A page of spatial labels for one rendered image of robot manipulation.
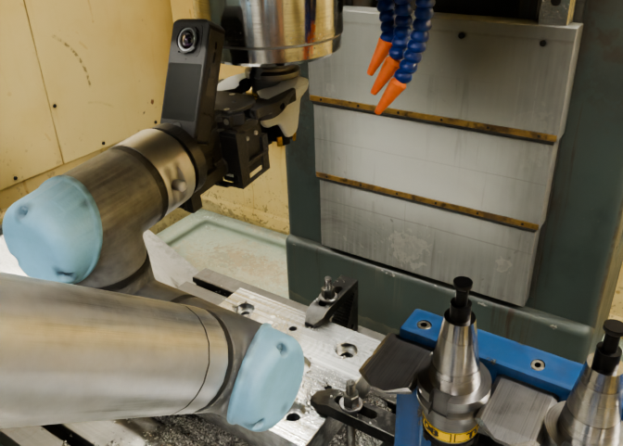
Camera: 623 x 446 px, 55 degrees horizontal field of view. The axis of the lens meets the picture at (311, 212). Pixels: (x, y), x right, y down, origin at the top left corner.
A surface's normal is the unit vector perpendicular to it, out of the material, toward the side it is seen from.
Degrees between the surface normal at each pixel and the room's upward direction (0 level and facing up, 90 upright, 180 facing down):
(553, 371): 0
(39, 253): 93
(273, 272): 0
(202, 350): 71
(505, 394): 0
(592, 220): 90
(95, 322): 58
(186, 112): 64
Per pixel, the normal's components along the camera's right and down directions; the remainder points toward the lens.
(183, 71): -0.47, -0.01
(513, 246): -0.55, 0.40
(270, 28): 0.10, 0.47
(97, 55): 0.84, 0.23
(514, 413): -0.03, -0.88
